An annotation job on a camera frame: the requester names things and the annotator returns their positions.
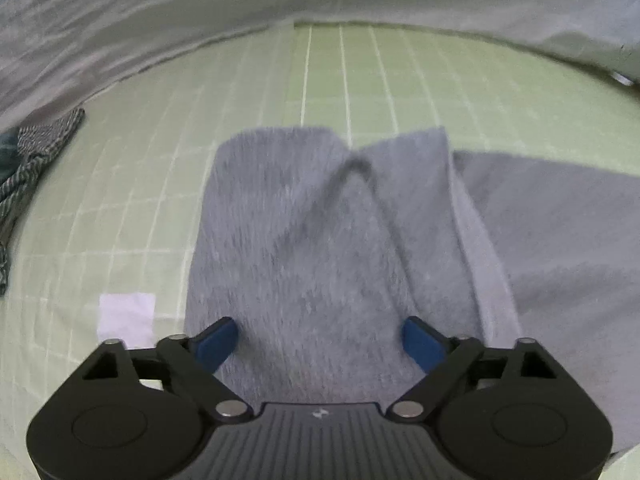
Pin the dark blue garment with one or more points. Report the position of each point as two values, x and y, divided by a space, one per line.
7 155

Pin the light grey shirt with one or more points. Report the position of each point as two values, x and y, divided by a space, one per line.
575 240

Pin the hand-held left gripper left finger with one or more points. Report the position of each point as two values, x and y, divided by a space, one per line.
217 342

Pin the blue plaid shirt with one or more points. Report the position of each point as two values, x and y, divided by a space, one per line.
40 155

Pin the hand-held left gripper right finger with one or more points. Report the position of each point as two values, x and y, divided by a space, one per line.
420 342

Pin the green grid bed sheet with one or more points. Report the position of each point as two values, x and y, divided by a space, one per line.
350 75

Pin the large white paper piece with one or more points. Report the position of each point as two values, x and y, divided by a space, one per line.
125 315

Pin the heather grey elastic-waist pants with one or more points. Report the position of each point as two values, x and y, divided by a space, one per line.
300 240

